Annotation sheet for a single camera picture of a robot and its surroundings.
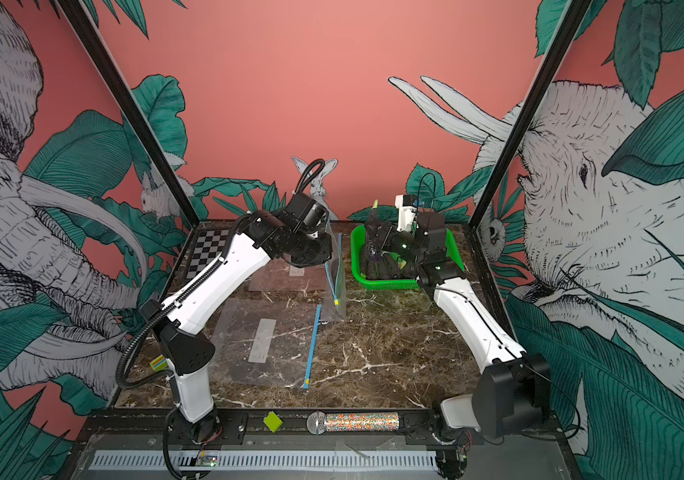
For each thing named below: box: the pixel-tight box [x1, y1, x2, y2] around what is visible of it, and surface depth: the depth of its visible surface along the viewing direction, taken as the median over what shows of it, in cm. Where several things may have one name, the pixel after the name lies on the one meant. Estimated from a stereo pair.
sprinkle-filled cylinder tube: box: [306, 411, 400, 435], surface depth 74 cm
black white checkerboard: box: [187, 229, 229, 275], surface depth 109 cm
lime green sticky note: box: [263, 411, 283, 433], surface depth 76 cm
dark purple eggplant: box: [366, 200, 386, 261], surface depth 75 cm
